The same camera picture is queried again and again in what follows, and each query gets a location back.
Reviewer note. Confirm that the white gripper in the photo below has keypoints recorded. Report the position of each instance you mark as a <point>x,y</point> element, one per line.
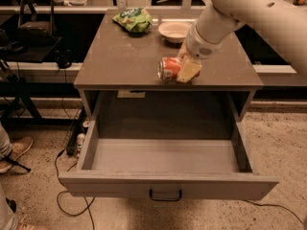
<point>199,46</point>

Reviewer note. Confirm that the orange soda can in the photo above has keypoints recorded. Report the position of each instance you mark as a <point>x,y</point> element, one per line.
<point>169,67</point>

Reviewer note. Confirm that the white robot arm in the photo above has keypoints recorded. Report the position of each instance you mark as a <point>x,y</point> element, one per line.
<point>282,25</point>

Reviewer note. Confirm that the open grey top drawer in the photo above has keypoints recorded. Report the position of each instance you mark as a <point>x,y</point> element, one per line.
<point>167,141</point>

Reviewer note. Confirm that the white bowl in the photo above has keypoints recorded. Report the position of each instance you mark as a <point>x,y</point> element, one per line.
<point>174,32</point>

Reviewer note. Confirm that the green chip bag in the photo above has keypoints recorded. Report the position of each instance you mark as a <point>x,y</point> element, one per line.
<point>136,20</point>

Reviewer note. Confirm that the grey cabinet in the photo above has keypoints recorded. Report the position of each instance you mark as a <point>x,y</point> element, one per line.
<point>116,60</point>

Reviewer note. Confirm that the black headphones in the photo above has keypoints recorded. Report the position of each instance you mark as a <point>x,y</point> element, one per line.
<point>63,58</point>

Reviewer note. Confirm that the black power strip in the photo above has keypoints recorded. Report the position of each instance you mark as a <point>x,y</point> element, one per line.
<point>74,130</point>

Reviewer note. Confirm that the black bag on shelf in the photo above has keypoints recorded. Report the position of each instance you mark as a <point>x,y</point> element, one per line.
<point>35,33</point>

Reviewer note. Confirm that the tan shoe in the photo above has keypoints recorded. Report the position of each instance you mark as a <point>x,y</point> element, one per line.
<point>9,158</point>

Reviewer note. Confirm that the black drawer handle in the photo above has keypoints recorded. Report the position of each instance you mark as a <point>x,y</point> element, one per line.
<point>165,196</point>

